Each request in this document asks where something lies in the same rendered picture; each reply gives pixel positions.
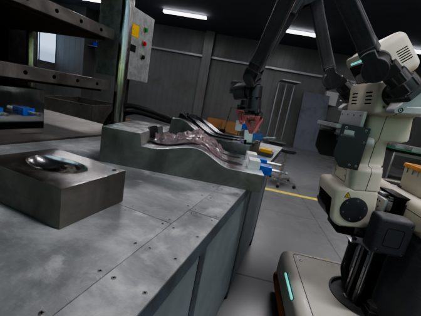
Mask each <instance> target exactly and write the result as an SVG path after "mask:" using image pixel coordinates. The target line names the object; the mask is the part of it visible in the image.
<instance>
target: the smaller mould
mask: <svg viewBox="0 0 421 316"><path fill-rule="evenodd" d="M125 174H126V171H125V170H123V169H119V168H117V167H113V166H109V165H107V164H104V163H101V162H97V161H94V160H91V159H88V158H86V157H82V156H79V155H76V154H72V153H70V152H66V151H63V150H60V149H57V148H55V149H46V150H36V151H30V152H20V153H14V154H4V155H0V203H2V204H4V205H6V206H9V207H10V208H13V209H15V210H17V211H19V212H21V213H24V214H26V215H28V216H31V217H32V218H34V219H37V220H39V221H41V222H44V223H46V224H48V225H50V226H52V227H54V228H57V229H62V228H64V227H67V226H69V225H71V224H73V223H75V222H77V221H80V220H82V219H85V218H87V217H89V216H91V215H93V214H95V213H98V212H100V211H102V210H104V209H106V208H109V207H111V206H113V205H115V204H118V203H120V202H122V201H123V191H124V185H125Z"/></svg>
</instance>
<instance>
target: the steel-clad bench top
mask: <svg viewBox="0 0 421 316"><path fill-rule="evenodd" d="M100 143H101V136H99V137H85V138H78V139H65V140H51V141H43V142H30V143H22V144H9V145H0V155H4V154H14V153H20V152H30V151H36V150H46V149H55V148H57V149H60V150H63V151H66V152H70V153H72V154H76V155H79V156H82V157H86V158H88V159H91V160H94V161H97V162H101V161H99V158H100ZM101 163H104V164H107V165H109V166H113V167H117V168H119V169H123V170H125V171H126V174H125V185H124V191H123V201H122V202H120V203H118V204H115V205H113V206H111V207H109V208H106V209H104V210H102V211H100V212H98V213H95V214H93V215H91V216H89V217H87V218H85V219H82V220H80V221H77V222H75V223H73V224H71V225H69V226H67V227H64V228H62V229H57V228H54V227H52V226H50V225H48V224H46V223H44V222H41V221H39V220H37V219H34V218H32V217H31V216H28V215H26V214H24V213H21V212H19V211H17V210H15V209H13V208H10V207H9V206H6V205H4V204H2V203H0V316H139V315H140V313H141V312H142V311H143V310H144V308H145V307H146V306H147V305H148V304H149V303H150V302H151V300H152V299H153V298H154V297H155V296H156V294H158V292H159V291H160V290H161V289H162V287H163V286H164V285H165V284H166V283H167V282H168V281H169V280H170V278H171V277H172V276H173V275H174V273H175V272H176V271H177V270H178V269H179V268H180V267H181V266H182V264H183V263H184V262H185V261H186V259H188V257H189V256H190V255H191V254H192V253H193V251H194V250H195V249H196V248H197V247H198V246H199V245H200V243H201V242H202V241H203V240H204V238H205V237H206V236H207V235H208V234H209V233H210V232H211V231H212V229H213V228H214V227H215V226H216V224H217V223H218V222H219V221H220V220H221V219H222V218H223V217H224V215H225V214H226V213H227V212H228V210H230V209H231V207H232V206H233V205H234V204H235V202H236V201H237V200H238V199H239V198H240V197H241V196H242V195H243V193H244V192H245V191H246V190H244V189H238V188H234V187H229V186H222V185H218V184H213V183H209V182H203V181H197V180H193V179H187V178H183V177H177V176H171V175H168V174H162V173H158V172H152V171H146V170H142V169H136V168H132V167H127V166H120V165H116V164H111V163H107V162H101Z"/></svg>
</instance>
